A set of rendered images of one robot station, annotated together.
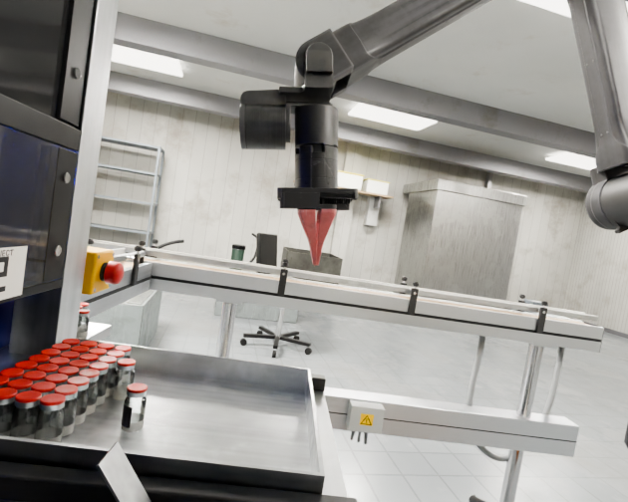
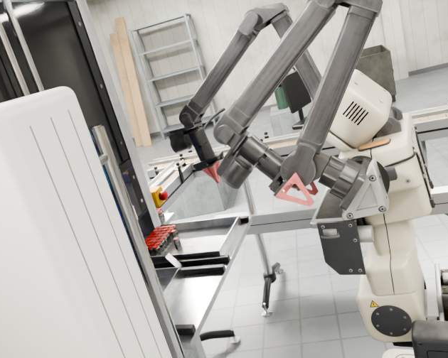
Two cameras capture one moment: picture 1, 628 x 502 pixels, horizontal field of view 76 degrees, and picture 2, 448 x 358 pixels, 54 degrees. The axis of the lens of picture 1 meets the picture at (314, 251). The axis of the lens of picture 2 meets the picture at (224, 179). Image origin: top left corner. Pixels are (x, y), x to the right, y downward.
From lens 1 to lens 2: 1.13 m
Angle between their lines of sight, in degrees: 29
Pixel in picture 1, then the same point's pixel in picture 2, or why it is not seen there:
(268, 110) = (178, 140)
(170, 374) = (193, 229)
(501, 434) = not seen: outside the picture
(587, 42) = not seen: hidden behind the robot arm
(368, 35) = (199, 99)
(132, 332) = (213, 189)
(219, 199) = not seen: hidden behind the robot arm
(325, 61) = (188, 119)
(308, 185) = (202, 160)
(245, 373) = (217, 222)
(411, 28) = (213, 89)
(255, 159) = not seen: outside the picture
